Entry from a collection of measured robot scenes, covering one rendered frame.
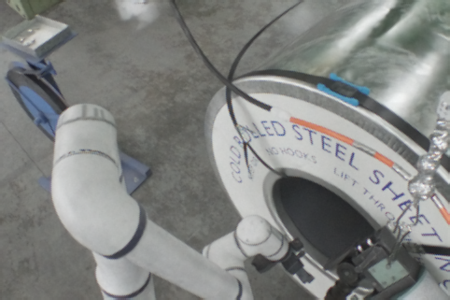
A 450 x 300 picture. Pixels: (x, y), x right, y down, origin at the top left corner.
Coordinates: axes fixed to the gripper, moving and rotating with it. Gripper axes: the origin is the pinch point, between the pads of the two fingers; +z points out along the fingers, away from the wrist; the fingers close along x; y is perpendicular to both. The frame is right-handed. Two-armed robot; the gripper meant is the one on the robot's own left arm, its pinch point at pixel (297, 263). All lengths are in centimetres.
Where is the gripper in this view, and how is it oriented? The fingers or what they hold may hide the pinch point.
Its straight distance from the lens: 141.7
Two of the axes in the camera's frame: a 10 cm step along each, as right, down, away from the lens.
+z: 5.1, 5.1, 6.9
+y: 7.4, -6.7, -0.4
